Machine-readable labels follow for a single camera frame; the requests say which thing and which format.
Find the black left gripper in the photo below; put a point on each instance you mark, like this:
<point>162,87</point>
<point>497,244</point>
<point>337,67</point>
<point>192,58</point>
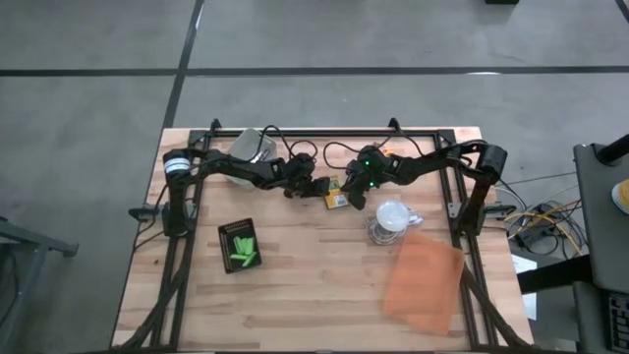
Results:
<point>300,172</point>

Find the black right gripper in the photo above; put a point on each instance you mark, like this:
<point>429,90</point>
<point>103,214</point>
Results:
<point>366,172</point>

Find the yellow green crayon box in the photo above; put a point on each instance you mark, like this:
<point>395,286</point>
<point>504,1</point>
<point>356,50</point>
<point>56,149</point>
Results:
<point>337,196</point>

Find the green eraser with print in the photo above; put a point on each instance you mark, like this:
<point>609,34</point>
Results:
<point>244,244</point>

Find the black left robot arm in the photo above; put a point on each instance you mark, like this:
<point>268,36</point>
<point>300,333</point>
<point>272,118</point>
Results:
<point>236,167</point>

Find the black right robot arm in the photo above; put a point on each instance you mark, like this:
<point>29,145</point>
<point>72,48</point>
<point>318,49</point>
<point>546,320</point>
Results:
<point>432,159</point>

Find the white plastic bin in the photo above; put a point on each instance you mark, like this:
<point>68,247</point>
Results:
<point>248,145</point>

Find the black mesh basket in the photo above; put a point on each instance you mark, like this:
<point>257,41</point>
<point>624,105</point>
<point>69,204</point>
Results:
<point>245,227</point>

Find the orange translucent folder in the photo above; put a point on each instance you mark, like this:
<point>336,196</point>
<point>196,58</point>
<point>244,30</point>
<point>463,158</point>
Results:
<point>422,285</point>

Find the white paper sheet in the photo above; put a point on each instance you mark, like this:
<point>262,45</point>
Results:
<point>526,295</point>

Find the grey desk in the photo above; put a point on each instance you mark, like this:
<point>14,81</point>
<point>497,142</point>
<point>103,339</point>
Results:
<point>602,236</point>

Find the yellow white container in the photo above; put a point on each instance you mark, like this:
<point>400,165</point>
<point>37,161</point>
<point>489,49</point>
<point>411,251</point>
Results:
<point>622,196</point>

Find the black keyboard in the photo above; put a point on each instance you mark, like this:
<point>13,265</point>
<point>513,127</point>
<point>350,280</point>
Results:
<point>619,322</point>

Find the grey metal stand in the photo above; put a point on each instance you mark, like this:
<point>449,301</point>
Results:
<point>29,246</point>

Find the silver aluminium bracket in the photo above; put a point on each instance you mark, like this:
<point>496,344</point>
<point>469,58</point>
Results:
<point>454,210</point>

